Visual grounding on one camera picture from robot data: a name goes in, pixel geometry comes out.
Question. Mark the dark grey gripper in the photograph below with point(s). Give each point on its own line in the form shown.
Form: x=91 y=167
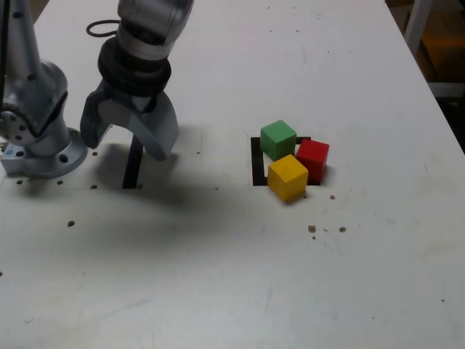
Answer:
x=138 y=102

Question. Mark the yellow cube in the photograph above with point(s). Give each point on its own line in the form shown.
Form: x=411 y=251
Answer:
x=287 y=178

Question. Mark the brown cardboard box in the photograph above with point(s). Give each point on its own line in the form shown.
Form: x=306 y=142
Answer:
x=443 y=47

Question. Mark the white metal shelf frame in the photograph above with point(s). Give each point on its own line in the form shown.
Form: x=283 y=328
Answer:
x=450 y=89

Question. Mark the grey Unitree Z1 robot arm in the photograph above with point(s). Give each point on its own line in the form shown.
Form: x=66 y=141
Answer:
x=36 y=91

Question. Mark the green cube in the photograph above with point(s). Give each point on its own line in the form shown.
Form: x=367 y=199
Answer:
x=278 y=138

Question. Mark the black tape strip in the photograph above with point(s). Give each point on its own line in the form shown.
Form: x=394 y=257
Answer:
x=131 y=171

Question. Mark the black tape square outline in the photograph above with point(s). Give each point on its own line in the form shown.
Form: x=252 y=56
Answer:
x=256 y=163

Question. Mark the red cube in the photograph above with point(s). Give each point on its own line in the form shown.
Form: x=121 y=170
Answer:
x=314 y=156

